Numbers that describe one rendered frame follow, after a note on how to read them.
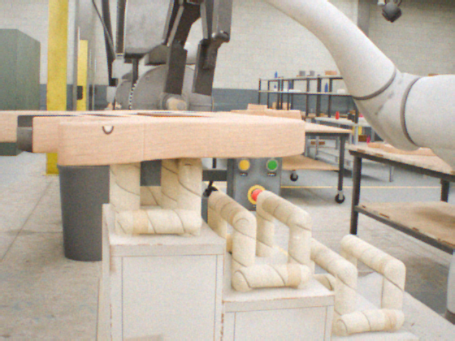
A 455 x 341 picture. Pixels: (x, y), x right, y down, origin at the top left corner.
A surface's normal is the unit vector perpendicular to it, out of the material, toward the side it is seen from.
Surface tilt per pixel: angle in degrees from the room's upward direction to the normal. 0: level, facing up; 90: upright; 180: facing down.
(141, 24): 90
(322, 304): 90
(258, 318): 90
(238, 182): 90
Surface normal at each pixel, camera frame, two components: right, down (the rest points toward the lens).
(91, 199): 0.29, 0.19
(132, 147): 0.82, 0.11
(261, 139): 0.52, 0.13
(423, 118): -0.83, 0.15
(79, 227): -0.15, 0.18
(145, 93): 0.06, 0.08
